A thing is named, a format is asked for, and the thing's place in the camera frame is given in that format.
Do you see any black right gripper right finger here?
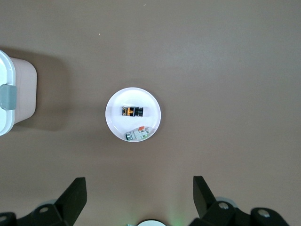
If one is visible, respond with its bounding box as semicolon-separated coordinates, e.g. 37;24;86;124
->
190;176;290;226

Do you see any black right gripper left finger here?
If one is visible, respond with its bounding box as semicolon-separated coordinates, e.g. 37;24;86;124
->
0;178;87;226

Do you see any orange black push-button switch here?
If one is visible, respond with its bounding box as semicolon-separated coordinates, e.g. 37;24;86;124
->
122;106;144;118

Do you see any pink round plate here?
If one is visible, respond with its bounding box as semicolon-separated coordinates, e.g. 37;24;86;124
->
105;87;162;142

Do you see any white lidded storage box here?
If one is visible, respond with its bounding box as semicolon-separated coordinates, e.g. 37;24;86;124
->
0;49;38;137

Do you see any grey box latch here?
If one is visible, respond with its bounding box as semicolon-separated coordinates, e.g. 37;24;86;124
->
0;85;17;111

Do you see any white push-button switch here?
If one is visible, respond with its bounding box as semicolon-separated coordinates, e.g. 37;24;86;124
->
124;126;151;142

